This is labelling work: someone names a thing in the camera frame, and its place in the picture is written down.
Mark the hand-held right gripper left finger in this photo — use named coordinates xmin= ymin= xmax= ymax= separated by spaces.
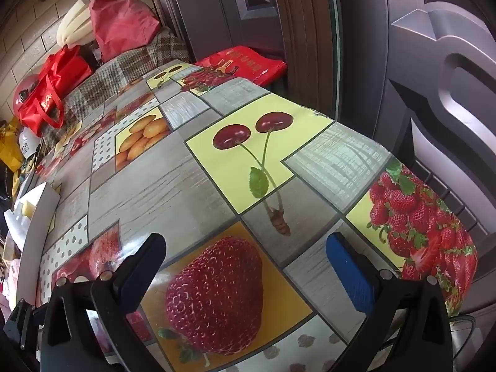
xmin=41 ymin=232 xmax=167 ymax=372

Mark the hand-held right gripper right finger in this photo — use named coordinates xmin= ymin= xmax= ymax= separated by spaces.
xmin=325 ymin=232 xmax=454 ymax=372

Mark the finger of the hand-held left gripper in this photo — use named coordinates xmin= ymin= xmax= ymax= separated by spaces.
xmin=3 ymin=298 xmax=45 ymax=357

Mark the white tray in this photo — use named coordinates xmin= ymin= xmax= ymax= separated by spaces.
xmin=4 ymin=182 xmax=60 ymax=311

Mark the fruit print tablecloth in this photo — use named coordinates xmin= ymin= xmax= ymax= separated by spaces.
xmin=35 ymin=62 xmax=479 ymax=372

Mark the yellow shopping bag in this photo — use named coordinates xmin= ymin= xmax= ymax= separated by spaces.
xmin=0 ymin=122 xmax=24 ymax=171

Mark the white helmet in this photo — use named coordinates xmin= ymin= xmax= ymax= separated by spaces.
xmin=17 ymin=126 xmax=41 ymax=159

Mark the plaid blanket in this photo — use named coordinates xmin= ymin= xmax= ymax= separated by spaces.
xmin=41 ymin=27 xmax=190 ymax=152

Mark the red tote bag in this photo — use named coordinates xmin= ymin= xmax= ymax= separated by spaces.
xmin=17 ymin=44 xmax=94 ymax=138

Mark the red helmet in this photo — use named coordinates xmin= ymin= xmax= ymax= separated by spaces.
xmin=11 ymin=73 xmax=41 ymax=115

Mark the red gift bag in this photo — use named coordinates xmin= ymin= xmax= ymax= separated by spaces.
xmin=195 ymin=46 xmax=288 ymax=86

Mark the dark red cloth bag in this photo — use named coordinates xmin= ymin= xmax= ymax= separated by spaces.
xmin=89 ymin=0 xmax=161 ymax=63

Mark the cream foam roll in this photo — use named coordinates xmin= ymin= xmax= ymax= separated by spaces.
xmin=56 ymin=0 xmax=97 ymax=49

